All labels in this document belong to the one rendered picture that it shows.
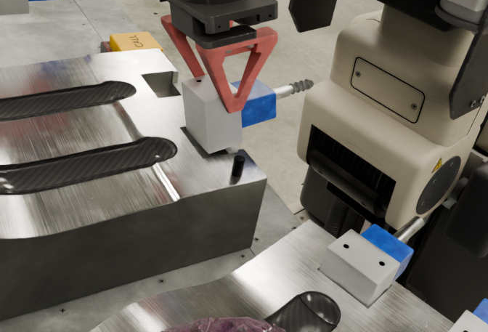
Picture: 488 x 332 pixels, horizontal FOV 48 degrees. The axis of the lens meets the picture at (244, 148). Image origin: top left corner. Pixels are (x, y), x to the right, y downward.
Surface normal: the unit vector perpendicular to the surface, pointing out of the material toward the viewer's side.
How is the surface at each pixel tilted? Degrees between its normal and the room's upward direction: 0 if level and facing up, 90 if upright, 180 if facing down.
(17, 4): 90
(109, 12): 0
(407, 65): 31
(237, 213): 90
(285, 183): 0
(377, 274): 0
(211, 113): 82
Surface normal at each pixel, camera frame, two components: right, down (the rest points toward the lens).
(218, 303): 0.45, -0.87
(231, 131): 0.49, 0.45
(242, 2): -0.04, -0.84
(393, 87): -0.75, 0.40
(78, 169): 0.17, -0.73
